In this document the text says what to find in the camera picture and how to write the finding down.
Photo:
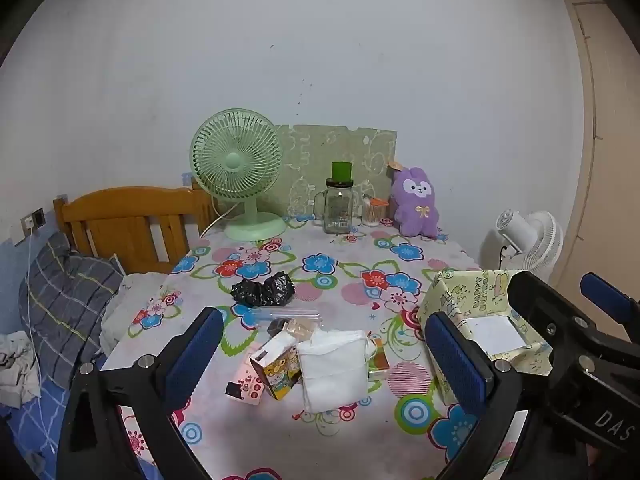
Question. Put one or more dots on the glass jar with green lid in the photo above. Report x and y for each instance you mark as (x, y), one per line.
(340, 210)

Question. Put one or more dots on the white cotton pad pack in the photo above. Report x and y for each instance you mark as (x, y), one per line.
(330, 370)

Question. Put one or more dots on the grey plaid pillow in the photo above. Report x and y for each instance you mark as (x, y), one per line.
(65, 300)

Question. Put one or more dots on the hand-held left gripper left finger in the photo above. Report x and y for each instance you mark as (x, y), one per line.
(195, 355)

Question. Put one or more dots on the black plastic bag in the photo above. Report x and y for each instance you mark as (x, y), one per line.
(265, 290)

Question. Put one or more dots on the white paper sheet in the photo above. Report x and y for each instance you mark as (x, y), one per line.
(495, 335)

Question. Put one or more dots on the yellow cartoon tissue pack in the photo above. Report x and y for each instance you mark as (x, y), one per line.
(280, 370)

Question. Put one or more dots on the beige cloth pack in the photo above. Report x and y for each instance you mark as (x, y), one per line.
(300, 330)

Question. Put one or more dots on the beige door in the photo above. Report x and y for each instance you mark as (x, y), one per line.
(615, 160)

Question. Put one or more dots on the small orange green box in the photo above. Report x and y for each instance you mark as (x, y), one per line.
(379, 360)

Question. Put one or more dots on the light bed quilt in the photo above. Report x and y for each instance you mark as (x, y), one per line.
(135, 300)

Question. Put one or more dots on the grey white crumpled cloth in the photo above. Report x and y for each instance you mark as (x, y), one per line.
(17, 370)

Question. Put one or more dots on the dark grey socks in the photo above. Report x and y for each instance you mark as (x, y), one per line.
(276, 327)

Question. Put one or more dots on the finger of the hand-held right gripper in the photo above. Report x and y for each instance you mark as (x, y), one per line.
(545, 310)
(607, 297)

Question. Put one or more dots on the white standing fan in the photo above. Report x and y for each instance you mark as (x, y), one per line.
(530, 240)

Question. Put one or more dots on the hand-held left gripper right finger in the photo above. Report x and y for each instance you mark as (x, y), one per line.
(455, 360)

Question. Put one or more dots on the green desk fan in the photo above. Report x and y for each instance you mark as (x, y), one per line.
(235, 160)

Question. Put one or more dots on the wall socket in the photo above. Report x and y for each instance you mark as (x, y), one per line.
(36, 218)

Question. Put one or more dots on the cotton swab jar orange lid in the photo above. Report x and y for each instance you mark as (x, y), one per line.
(375, 215)

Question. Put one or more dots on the purple plush bunny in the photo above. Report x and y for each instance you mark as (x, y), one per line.
(415, 205)

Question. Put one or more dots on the pink tissue pack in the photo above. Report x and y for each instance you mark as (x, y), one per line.
(247, 385)

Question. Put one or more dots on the yellow cartoon printed box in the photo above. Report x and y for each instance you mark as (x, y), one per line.
(450, 290)

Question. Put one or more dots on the blue bed sheet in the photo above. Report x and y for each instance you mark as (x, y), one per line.
(30, 425)

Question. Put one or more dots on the green patterned board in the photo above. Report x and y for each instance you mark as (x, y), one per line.
(320, 155)

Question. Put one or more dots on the wooden bed headboard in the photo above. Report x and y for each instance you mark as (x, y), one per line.
(125, 210)

